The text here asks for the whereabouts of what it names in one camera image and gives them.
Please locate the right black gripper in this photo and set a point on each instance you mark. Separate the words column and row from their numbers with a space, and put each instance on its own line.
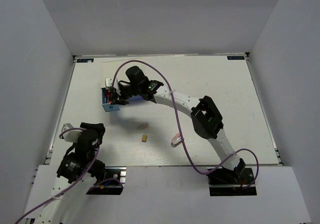
column 122, row 100

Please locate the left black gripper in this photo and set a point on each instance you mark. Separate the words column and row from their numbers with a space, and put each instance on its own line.
column 100, row 127

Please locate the small blue drawer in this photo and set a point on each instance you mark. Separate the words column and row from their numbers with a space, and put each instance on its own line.
column 106, row 106

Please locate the pink cap highlighter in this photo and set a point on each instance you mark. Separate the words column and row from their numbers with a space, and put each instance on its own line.
column 107, row 94

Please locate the pink white mini stapler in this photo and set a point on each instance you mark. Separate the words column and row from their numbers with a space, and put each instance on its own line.
column 176, row 140

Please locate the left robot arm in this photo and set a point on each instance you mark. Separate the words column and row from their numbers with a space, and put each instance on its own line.
column 76, row 174

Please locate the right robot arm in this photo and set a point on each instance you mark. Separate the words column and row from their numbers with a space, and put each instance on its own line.
column 206, row 118

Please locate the grey white eraser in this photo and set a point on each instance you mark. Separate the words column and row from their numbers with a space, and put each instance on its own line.
column 143, row 126

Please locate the white drawer cabinet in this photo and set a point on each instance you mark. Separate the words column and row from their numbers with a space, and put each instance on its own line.
column 109, row 67

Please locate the tan yellow eraser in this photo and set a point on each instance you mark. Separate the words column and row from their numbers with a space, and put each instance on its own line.
column 144, row 138

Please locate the left corner label sticker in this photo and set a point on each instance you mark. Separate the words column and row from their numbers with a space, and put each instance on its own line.
column 85, row 60

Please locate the corner label sticker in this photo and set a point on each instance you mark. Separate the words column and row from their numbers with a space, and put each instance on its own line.
column 85, row 60
column 235, row 57

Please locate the right corner label sticker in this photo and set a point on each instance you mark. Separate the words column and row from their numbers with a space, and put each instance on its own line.
column 235, row 57

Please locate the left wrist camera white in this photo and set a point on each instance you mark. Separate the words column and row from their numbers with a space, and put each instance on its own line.
column 71, row 134

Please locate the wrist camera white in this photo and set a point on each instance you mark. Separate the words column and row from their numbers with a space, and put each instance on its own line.
column 112, row 85
column 71, row 134

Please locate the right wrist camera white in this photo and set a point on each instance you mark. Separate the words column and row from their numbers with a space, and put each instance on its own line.
column 112, row 85

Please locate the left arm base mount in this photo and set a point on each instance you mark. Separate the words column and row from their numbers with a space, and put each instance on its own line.
column 111, row 182

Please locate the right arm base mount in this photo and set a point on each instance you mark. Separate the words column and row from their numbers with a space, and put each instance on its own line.
column 223, row 185

